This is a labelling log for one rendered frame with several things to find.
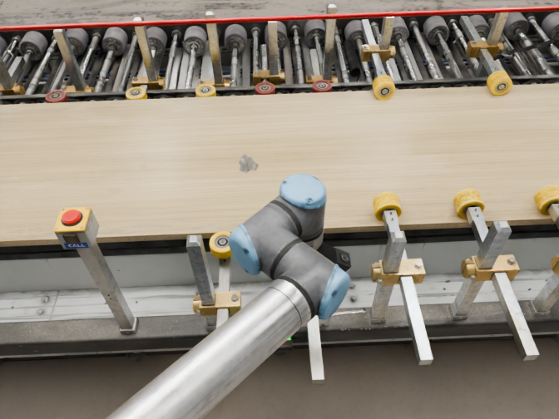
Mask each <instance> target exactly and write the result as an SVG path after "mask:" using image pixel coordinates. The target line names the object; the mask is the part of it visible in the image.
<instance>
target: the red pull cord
mask: <svg viewBox="0 0 559 419"><path fill-rule="evenodd" d="M544 11H559V6H545V7H500V8H478V9H454V10H432V11H409V12H365V13H342V14H319V15H297V16H274V17H230V18H207V19H185V20H162V21H139V22H95V23H73V24H49V25H26V26H4V27H0V32H5V31H28V30H51V29H73V28H96V27H140V26H163V25H186V24H208V23H231V22H275V21H298V20H320V19H343V18H366V17H410V16H432V15H455V14H477V13H500V12H544Z"/></svg>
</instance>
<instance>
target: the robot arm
mask: <svg viewBox="0 0 559 419"><path fill-rule="evenodd" d="M326 202H327V196H326V189H325V186H324V184H323V182H322V181H321V180H319V179H318V178H316V177H314V176H312V175H307V174H295V175H290V176H288V177H287V178H285V179H284V180H283V181H282V183H281V185H280V187H279V195H278V196H277V197H276V198H274V199H273V200H272V201H270V202H269V203H268V204H267V205H266V206H264V207H263V208H262V209H260V210H259V211H258V212H257V213H255V214H254V215H252V216H251V217H250V218H249V219H247V220H246V221H245V222H244V223H243V224H239V226H238V228H237V229H235V230H234V231H233V232H232V233H231V234H230V236H229V238H228V243H229V247H230V251H231V253H232V254H233V256H234V258H235V260H236V262H237V263H238V264H239V265H240V267H241V268H242V269H243V270H244V271H245V272H246V273H249V274H251V275H258V274H260V271H262V272H264V273H265V274H266V275H267V276H268V277H270V278H271V279H272V280H274V281H273V283H272V284H271V285H270V286H269V287H268V288H267V289H266V290H264V291H263V292H262V293H260V294H259V295H258V296H257V297H255V298H254V299H253V300H251V301H250V302H249V303H248V304H246V305H245V306H244V307H243V308H242V309H241V310H240V311H238V312H237V313H236V314H234V315H233V316H232V317H231V318H229V319H228V320H227V321H225V322H224V323H223V324H221V325H220V326H219V327H218V328H217V329H216V330H215V331H214V332H212V333H211V334H210V335H208V336H207V337H206V338H204V339H203V340H202V341H201V342H199V343H198V344H197V345H195V346H194V347H193V348H192V349H191V350H190V351H189V352H187V353H186V354H185V355H183V356H182V357H181V358H180V359H178V360H177V361H176V362H174V363H173V364H172V365H171V366H169V367H168V368H167V369H166V370H165V371H164V372H162V373H161V374H160V375H159V376H157V377H156V378H155V379H153V380H152V381H151V382H150V383H148V384H147V385H146V386H145V387H143V388H142V389H141V390H140V391H139V392H138V393H136V394H135V395H134V396H133V397H131V398H130V399H129V400H127V401H126V402H125V403H123V404H122V405H121V406H120V407H118V408H117V409H116V410H115V411H114V412H113V413H112V414H110V415H109V416H108V417H106V418H105V419H201V418H202V417H203V416H204V415H206V414H207V413H208V412H209V411H210V410H211V409H212V408H213V407H214V406H216V405H217V404H218V403H219V402H220V401H221V400H222V399H223V398H224V397H226V396H227V395H228V394H229V393H230V392H231V391H232V390H233V389H234V388H235V387H237V386H238V385H239V384H240V383H241V382H242V381H243V380H244V379H245V378H247V377H248V376H249V375H250V374H251V373H252V372H253V371H254V370H255V369H256V368H257V367H258V366H259V365H260V364H261V363H262V362H263V361H264V360H265V359H267V358H268V357H269V356H270V355H271V354H272V353H273V352H274V351H275V350H277V349H278V348H279V347H280V346H281V345H282V344H283V343H284V342H285V341H287V340H288V339H289V338H290V337H291V336H292V335H293V334H294V333H295V332H297V331H298V330H299V329H300V328H301V327H302V326H303V325H304V324H306V323H308V322H309V321H310V320H311V319H313V318H314V317H315V316H318V319H322V320H326V319H328V318H329V317H331V316H332V315H333V314H334V312H335V311H336V310H337V309H338V307H339V305H340V304H341V303H342V302H343V300H344V297H345V295H346V293H347V292H348V290H349V285H350V278H349V275H348V274H347V273H345V272H346V271H347V270H349V269H350V268H351V262H350V256H349V253H347V252H345V251H343V250H341V249H336V248H335V247H332V246H330V245H327V244H324V243H322V242H323V237H324V215H325V205H326Z"/></svg>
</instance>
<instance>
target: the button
mask: <svg viewBox="0 0 559 419"><path fill-rule="evenodd" d="M80 218H81V214H80V212H79V211H78V210H76V209H70V210H68V211H67V212H65V213H64V214H63V215H62V221H63V223H64V224H75V223H76V222H77V221H78V220H79V219H80Z"/></svg>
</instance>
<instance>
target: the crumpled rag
mask: <svg viewBox="0 0 559 419"><path fill-rule="evenodd" d="M239 164H240V168H239V170H240V172H243V173H249V171H251V170H253V171H256V170H257V169H258V166H259V165H258V163H257V162H256V161H253V158H252V157H248V156H247V155H243V156H242V157H241V159H240V161H239Z"/></svg>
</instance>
